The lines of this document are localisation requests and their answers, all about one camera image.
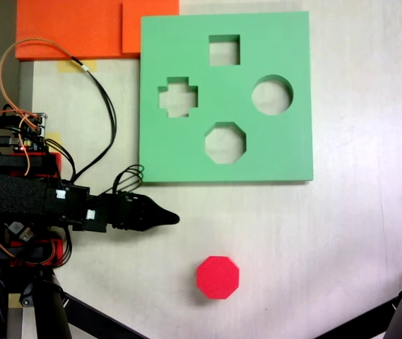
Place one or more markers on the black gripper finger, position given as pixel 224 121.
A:
pixel 156 209
pixel 153 223

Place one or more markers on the red octagonal pillar block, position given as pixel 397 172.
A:
pixel 217 277

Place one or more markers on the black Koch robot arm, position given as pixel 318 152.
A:
pixel 27 201

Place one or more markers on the green shape sorter board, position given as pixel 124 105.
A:
pixel 229 166

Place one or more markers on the yellow tape strip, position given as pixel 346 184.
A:
pixel 55 136
pixel 91 66

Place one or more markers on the thin black tripod strut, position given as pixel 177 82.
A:
pixel 359 319
pixel 105 323

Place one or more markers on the red arm base mount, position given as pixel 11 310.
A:
pixel 56 163

